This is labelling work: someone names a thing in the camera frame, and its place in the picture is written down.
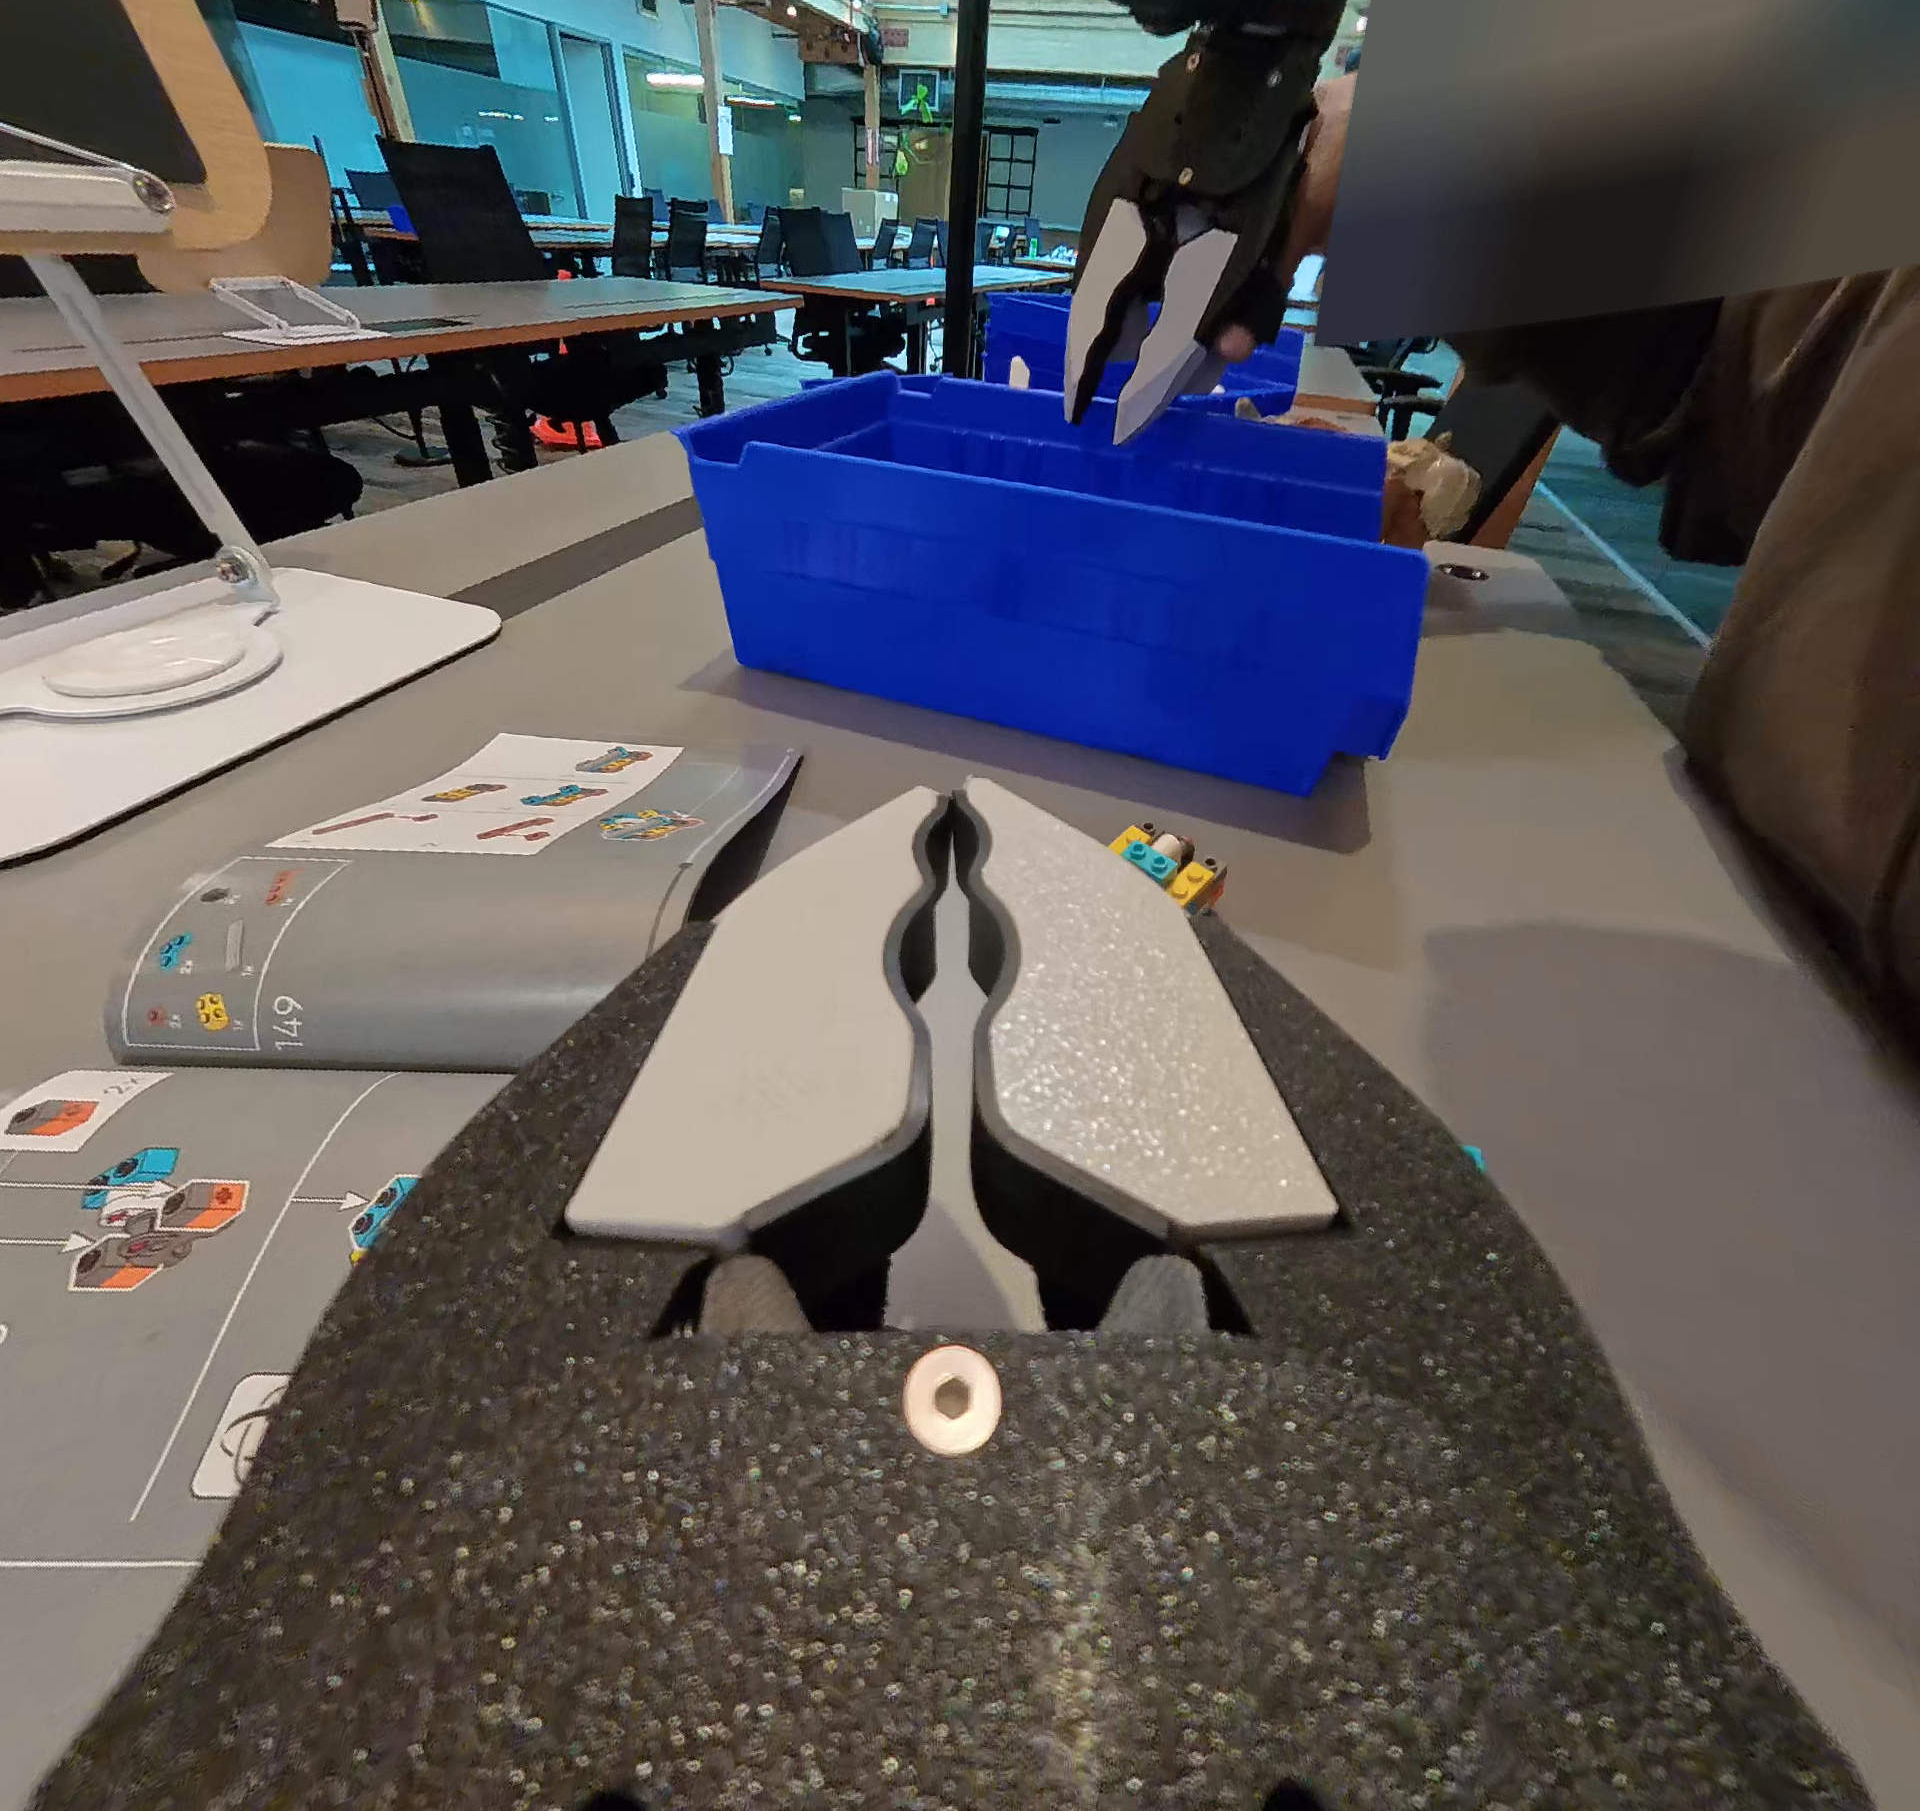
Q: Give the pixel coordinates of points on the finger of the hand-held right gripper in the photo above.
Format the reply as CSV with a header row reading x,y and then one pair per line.
x,y
1112,298
1197,315

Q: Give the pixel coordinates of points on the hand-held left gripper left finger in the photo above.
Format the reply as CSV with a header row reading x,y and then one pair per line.
x,y
778,1066

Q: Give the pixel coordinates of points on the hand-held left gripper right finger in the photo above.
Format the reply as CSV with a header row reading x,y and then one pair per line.
x,y
1144,1079

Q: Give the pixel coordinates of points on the blue plastic bin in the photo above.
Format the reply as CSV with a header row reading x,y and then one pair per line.
x,y
1032,334
1047,606

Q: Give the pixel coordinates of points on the person's right forearm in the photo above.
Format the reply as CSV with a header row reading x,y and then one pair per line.
x,y
1696,407

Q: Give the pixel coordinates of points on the grey desk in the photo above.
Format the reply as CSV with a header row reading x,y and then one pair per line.
x,y
1574,1094

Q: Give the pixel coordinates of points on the long wood-edged desk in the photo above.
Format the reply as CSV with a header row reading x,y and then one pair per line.
x,y
450,315

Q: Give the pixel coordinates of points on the person's right hand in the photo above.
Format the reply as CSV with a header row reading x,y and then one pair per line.
x,y
1325,167

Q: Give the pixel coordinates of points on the small colourful toy brick assembly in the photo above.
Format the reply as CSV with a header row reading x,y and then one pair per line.
x,y
1161,861

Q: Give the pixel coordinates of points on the black vertical pole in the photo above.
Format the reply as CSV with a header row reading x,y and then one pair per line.
x,y
971,114

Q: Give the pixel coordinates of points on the crumpled brown paper bag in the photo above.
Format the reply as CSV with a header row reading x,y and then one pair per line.
x,y
1431,479

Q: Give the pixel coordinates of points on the grey instruction booklet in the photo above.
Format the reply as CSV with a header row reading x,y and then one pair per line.
x,y
420,942

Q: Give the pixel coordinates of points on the orange floor object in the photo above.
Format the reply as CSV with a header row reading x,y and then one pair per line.
x,y
566,425

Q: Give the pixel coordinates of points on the black office chair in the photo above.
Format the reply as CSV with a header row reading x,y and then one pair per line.
x,y
456,216

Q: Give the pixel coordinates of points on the white monitor stand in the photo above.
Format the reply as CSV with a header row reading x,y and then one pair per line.
x,y
221,683

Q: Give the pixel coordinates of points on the person's brown jacket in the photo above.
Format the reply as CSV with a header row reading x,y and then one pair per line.
x,y
1832,730

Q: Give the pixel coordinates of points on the clear acrylic stand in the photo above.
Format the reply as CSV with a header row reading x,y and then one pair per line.
x,y
284,315

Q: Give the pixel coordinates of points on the black screen with wooden frame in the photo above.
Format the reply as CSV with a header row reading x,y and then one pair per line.
x,y
89,28

